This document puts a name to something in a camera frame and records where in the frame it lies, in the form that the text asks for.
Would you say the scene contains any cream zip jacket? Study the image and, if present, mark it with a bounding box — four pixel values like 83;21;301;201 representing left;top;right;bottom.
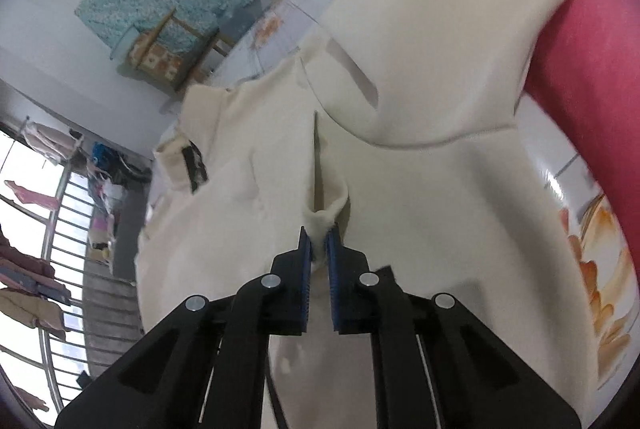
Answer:
135;0;601;429

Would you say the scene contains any pile of clothes and bags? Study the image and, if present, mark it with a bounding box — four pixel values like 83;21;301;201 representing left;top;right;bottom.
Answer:
85;141;151;265

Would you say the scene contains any pink hanging garment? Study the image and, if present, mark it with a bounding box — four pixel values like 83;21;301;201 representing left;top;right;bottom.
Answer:
5;180;58;210

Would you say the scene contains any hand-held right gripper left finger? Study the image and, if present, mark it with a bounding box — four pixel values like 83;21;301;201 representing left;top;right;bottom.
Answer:
54;226;315;429

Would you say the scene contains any wooden chair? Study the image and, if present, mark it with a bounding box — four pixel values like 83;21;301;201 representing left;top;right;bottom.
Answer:
127;9;236;97

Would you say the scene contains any metal window railing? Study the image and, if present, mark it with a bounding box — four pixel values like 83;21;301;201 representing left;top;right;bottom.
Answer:
0;119;116;420

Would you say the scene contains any beige hanging garment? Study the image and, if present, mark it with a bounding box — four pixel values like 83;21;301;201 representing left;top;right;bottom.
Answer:
0;288;67;341

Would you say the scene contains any pink floral blanket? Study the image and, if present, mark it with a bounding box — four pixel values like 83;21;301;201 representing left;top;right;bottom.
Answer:
310;0;640;204

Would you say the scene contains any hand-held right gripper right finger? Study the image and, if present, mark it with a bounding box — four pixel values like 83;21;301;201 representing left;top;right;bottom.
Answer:
324;228;582;429

